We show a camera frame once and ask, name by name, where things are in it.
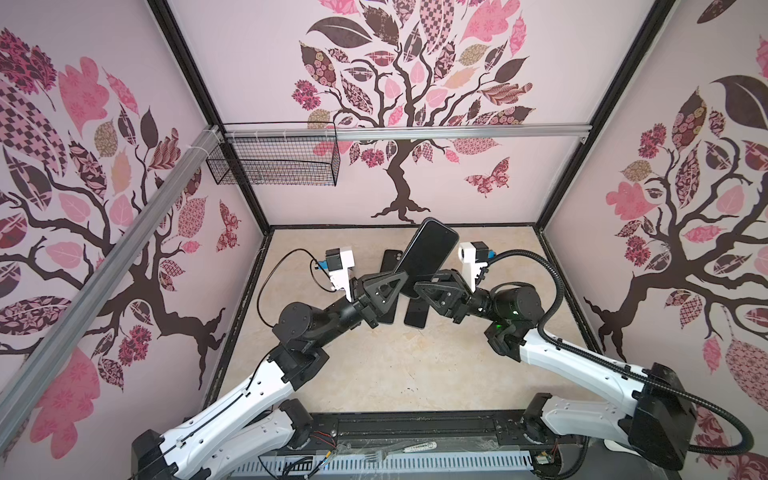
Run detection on purple smartphone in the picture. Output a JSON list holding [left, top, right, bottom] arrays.
[[404, 299, 430, 329]]

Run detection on black corrugated cable conduit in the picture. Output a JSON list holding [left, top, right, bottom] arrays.
[[488, 249, 755, 456]]

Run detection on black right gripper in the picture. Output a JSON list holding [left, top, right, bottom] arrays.
[[418, 273, 503, 331]]

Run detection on aluminium rail back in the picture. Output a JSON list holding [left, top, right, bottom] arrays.
[[225, 123, 592, 141]]

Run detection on aluminium rail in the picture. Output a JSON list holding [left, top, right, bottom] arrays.
[[1, 125, 221, 448], [225, 123, 592, 141]]

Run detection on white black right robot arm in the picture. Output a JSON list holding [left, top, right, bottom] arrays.
[[413, 271, 696, 471]]

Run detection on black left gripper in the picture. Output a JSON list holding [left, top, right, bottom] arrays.
[[312, 268, 407, 348]]

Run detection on black wire basket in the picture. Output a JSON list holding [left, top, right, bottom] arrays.
[[206, 120, 341, 187]]

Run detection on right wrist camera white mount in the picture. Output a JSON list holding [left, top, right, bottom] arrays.
[[458, 241, 496, 292]]

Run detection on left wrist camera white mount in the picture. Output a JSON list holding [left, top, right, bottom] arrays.
[[325, 247, 355, 302]]

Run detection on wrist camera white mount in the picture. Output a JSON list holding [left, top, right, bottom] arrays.
[[458, 241, 496, 292], [325, 247, 355, 302]]

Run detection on white slotted cable duct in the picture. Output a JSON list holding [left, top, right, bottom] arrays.
[[230, 451, 533, 479]]

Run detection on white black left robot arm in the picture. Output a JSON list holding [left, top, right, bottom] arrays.
[[131, 272, 410, 479]]

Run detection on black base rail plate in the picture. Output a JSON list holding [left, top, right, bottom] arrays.
[[161, 409, 682, 480]]

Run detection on blue edged black smartphone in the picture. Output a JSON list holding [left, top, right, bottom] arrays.
[[378, 300, 398, 325]]

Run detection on black left camera cable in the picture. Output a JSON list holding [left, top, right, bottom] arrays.
[[256, 248, 337, 330]]

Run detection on aluminium rail left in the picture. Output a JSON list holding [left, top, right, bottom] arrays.
[[1, 125, 221, 448]]

